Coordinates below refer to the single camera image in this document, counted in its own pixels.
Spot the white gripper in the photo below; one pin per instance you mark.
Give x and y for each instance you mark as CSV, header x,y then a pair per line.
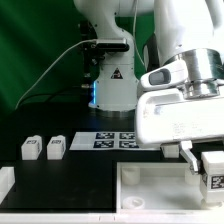
x,y
165,117

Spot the white square tabletop part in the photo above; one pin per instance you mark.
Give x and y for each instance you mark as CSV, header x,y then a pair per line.
x,y
159,187

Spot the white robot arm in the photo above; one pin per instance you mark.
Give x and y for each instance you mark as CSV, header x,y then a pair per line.
x,y
189,30

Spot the white front edge strip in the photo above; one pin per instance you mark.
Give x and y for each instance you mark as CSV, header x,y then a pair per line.
x,y
10,218

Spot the white tag sheet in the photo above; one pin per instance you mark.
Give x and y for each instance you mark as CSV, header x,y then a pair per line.
x,y
104,141

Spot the white left obstacle block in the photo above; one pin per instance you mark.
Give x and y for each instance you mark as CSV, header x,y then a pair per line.
x,y
7,180

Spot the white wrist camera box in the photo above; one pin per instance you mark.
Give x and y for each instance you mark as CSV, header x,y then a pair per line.
x,y
170,75

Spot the black rear camera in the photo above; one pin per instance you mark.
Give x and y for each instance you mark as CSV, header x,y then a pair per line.
x,y
111,45

